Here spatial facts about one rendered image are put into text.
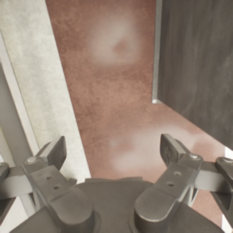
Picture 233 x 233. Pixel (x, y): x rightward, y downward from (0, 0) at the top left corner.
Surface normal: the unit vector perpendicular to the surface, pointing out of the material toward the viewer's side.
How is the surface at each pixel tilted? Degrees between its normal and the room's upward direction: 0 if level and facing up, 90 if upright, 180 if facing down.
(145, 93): 0
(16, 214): 90
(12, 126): 0
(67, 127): 0
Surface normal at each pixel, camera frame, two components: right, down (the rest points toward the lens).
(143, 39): 0.03, 0.29
